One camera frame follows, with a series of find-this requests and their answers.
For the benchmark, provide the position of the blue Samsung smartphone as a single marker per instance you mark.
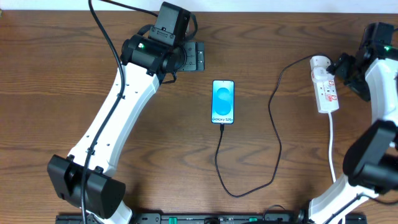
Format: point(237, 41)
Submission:
point(222, 103)

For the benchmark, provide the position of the white power strip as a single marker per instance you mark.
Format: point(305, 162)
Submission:
point(325, 90)

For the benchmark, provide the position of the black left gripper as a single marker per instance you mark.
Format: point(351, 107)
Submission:
point(193, 56)

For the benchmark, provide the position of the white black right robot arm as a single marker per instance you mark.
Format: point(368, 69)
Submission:
point(368, 171)

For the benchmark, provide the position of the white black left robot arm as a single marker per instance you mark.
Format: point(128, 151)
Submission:
point(85, 177)

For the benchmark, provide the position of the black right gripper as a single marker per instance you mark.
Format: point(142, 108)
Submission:
point(342, 66)

